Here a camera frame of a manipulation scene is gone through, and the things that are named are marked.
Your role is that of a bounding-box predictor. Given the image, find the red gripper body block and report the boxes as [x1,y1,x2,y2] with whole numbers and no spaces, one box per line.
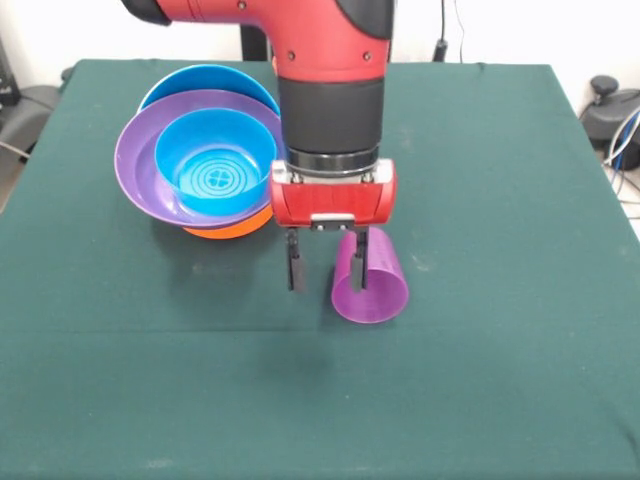
[269,159,399,234]

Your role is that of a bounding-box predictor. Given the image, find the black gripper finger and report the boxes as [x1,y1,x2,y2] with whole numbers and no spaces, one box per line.
[284,227,307,293]
[349,227,371,292]

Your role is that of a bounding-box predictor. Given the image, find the purple cup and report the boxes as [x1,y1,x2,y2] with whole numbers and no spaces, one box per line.
[330,227,410,325]

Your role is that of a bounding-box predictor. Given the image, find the large orange bowl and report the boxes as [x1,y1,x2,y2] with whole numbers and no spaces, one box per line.
[180,203,275,240]

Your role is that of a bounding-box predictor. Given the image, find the small blue bowl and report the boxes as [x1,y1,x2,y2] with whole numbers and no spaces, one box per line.
[154,107,279,214]

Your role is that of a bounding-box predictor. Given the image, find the large blue bowl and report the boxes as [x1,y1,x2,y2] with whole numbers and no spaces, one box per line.
[138,63,282,119]

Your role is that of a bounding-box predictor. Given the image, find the wide purple bowl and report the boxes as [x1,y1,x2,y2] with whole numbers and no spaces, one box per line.
[114,88,289,228]

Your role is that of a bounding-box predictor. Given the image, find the dark green table cloth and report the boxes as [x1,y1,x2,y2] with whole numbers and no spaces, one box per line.
[0,58,640,480]

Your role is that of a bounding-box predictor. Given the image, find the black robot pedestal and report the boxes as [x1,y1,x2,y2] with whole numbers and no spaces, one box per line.
[239,22,275,63]

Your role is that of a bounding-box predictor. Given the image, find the black plug with cable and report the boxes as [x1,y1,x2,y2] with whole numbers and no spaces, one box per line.
[432,0,466,62]

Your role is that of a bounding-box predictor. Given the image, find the cable bundle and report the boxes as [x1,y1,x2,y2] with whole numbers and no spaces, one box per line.
[602,107,640,221]

